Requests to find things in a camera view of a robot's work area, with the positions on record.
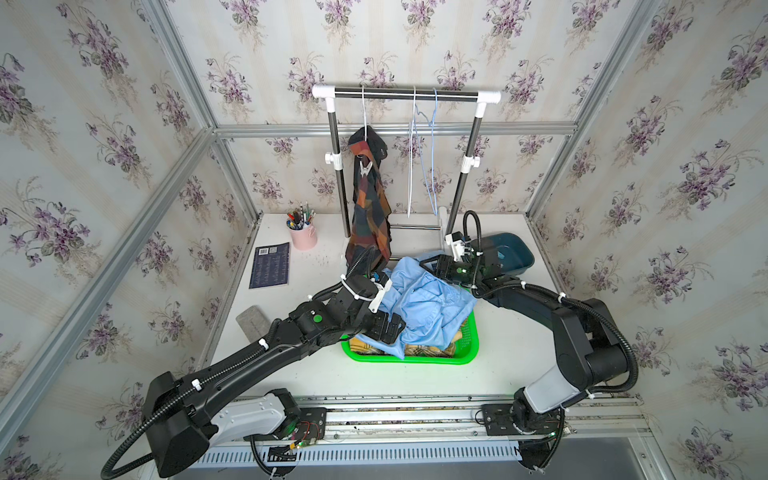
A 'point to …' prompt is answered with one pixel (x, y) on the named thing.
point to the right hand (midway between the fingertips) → (429, 266)
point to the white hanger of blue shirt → (411, 142)
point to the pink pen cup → (303, 232)
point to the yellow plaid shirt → (418, 350)
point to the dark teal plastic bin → (514, 255)
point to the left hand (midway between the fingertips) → (393, 319)
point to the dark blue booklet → (270, 266)
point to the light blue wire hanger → (427, 138)
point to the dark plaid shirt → (372, 210)
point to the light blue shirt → (432, 307)
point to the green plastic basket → (467, 350)
